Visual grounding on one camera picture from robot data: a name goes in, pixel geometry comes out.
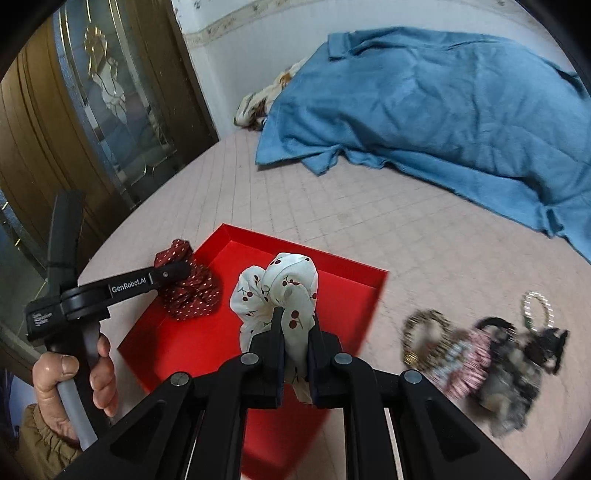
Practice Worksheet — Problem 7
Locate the white cherry print scrunchie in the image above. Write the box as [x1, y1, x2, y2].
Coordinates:
[229, 253, 318, 405]

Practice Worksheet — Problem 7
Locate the grey sheer scrunchie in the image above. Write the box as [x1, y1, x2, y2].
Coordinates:
[475, 317, 542, 438]

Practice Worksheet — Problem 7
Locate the left forearm tan sleeve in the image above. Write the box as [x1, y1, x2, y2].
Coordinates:
[16, 404, 82, 480]

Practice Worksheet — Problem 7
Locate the floral patterned cloth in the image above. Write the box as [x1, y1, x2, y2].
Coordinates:
[232, 56, 310, 131]

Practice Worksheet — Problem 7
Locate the person's left hand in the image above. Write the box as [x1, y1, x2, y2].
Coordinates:
[32, 334, 119, 444]

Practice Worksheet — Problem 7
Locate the dark red polka-dot scrunchie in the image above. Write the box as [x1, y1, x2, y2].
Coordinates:
[153, 239, 221, 321]

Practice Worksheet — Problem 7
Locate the pink striped scrunchie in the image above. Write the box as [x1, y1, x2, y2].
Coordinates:
[427, 328, 491, 400]

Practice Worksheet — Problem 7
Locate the red tray box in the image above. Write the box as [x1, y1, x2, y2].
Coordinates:
[118, 224, 388, 479]

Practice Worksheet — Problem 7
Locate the wooden glass door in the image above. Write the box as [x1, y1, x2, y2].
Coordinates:
[1, 1, 217, 379]

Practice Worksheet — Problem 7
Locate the blue shirt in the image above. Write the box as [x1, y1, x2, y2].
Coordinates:
[256, 27, 590, 256]

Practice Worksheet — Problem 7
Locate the leopard print hair tie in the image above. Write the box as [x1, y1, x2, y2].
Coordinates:
[400, 309, 456, 372]

